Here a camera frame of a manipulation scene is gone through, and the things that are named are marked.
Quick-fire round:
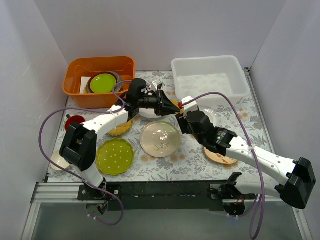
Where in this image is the small cream dish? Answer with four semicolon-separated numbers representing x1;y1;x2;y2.
50;150;70;171

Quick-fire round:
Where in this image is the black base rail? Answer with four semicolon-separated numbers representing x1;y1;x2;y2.
77;180;253;211

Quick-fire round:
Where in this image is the white card in bin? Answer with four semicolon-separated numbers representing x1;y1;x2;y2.
79;76;91;94

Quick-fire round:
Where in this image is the floral table cloth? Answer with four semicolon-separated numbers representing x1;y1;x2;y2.
47;70;280;183

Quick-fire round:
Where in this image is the round bamboo mat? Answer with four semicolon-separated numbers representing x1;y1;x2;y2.
107;119;134;137

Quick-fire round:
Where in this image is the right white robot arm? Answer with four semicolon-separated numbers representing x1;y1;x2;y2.
175;110;317;210

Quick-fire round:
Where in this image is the lime green round plate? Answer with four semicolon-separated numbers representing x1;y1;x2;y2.
89;73;117;94

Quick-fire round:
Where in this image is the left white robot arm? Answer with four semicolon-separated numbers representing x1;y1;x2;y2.
59;78;180;200

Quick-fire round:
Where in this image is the white deep plate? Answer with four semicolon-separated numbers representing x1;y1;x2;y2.
138;89;173;119
199;106;219;127

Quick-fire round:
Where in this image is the white plastic bin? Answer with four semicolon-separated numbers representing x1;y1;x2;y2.
171;55;251;104

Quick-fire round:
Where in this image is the white deep plate right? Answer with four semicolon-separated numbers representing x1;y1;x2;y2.
199;106;219;127

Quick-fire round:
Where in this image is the yellow black patterned plate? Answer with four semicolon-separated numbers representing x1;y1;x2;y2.
170;99;183;111

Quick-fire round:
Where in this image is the green dotted scalloped plate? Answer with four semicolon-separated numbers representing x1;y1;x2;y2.
95;138;135;176

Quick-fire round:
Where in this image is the cream plate with bird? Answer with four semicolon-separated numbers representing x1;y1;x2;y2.
203;147;238;165

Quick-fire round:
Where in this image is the white deep plate left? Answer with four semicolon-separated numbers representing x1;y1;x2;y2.
138;89;173;119

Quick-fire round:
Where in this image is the orange plastic bin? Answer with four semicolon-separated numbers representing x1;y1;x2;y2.
62;56;136;109

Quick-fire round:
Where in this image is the cream plate with twig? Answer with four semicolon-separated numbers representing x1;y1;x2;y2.
140;121;181;158

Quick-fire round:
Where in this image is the black mug red inside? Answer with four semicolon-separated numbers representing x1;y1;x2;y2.
64;114;86;131

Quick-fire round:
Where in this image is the stack of dark plates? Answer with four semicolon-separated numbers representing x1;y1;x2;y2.
86;71;123;94

